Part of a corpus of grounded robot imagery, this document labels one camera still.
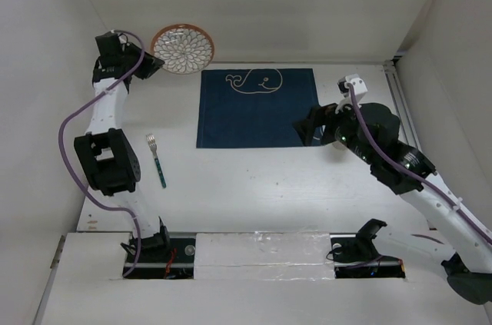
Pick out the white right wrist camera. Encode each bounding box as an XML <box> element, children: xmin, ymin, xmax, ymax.
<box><xmin>337</xmin><ymin>74</ymin><xmax>367</xmax><ymax>106</ymax></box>

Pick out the fork with green handle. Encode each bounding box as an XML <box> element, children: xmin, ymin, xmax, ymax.
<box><xmin>146</xmin><ymin>134</ymin><xmax>167</xmax><ymax>189</ymax></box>

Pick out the dark blue printed cloth napkin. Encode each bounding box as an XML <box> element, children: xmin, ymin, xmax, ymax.
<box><xmin>196</xmin><ymin>68</ymin><xmax>319</xmax><ymax>149</ymax></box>

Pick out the aluminium rail at right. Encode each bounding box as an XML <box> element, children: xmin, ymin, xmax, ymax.
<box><xmin>383</xmin><ymin>60</ymin><xmax>421</xmax><ymax>149</ymax></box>

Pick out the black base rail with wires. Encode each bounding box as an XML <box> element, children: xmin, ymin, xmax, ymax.
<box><xmin>122</xmin><ymin>232</ymin><xmax>406</xmax><ymax>281</ymax></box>

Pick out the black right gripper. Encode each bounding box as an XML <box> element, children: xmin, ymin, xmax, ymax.
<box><xmin>292</xmin><ymin>95</ymin><xmax>377</xmax><ymax>164</ymax></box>

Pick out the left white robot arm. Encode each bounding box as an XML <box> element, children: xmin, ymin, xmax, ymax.
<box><xmin>74</xmin><ymin>31</ymin><xmax>172</xmax><ymax>263</ymax></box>

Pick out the floral plate with orange rim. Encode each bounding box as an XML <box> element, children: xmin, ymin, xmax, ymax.
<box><xmin>151</xmin><ymin>24</ymin><xmax>215</xmax><ymax>75</ymax></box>

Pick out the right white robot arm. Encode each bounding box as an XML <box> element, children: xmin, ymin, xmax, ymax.
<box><xmin>293</xmin><ymin>103</ymin><xmax>491</xmax><ymax>305</ymax></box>

